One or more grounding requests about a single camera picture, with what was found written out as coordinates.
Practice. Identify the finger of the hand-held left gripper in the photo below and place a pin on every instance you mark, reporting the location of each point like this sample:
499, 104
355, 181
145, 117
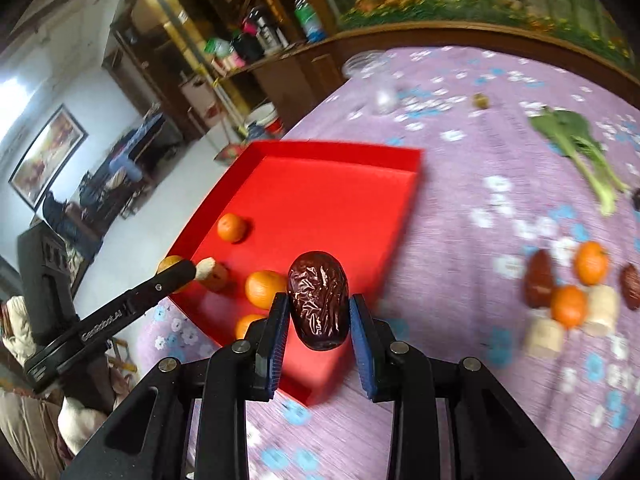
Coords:
160, 286

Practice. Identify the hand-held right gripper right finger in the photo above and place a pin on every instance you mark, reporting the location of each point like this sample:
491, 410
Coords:
364, 355

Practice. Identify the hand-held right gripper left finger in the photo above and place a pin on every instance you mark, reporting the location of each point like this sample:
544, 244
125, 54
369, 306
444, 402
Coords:
272, 355

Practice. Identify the orange mandarin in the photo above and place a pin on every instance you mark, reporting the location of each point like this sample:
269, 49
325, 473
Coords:
246, 326
568, 306
167, 262
232, 227
591, 262
264, 288

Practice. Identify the beige cake piece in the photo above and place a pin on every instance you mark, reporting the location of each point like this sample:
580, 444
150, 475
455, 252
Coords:
217, 277
602, 310
545, 337

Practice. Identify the dried red date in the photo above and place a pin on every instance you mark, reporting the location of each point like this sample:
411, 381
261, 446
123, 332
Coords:
631, 286
539, 278
317, 305

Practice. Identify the red cardboard box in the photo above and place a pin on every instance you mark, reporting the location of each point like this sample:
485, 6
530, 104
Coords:
310, 200

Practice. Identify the table with blue cloth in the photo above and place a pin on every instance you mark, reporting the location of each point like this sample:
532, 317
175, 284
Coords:
142, 140

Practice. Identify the white bucket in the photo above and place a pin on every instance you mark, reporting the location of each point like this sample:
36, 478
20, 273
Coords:
267, 120

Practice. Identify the green packet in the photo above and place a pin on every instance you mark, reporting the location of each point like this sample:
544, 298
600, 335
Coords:
217, 47

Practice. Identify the wooden counter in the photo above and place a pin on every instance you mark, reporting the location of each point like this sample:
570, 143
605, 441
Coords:
295, 80

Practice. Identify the black container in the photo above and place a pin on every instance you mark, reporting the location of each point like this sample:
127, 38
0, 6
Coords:
247, 47

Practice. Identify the clear plastic cup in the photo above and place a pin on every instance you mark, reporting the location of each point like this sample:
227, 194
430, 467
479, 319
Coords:
372, 80

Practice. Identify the dark thermos flask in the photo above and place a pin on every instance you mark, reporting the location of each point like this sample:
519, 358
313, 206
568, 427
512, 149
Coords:
267, 30

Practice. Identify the small green fruit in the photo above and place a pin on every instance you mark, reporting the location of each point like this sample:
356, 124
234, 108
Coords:
481, 101

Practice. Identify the green leafy vegetable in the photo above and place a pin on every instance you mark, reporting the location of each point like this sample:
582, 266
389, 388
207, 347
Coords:
575, 140

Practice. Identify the green plastic bottle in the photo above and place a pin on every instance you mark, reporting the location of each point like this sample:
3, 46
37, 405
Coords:
310, 20

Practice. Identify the framed wall picture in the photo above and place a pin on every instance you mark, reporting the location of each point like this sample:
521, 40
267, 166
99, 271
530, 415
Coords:
47, 155

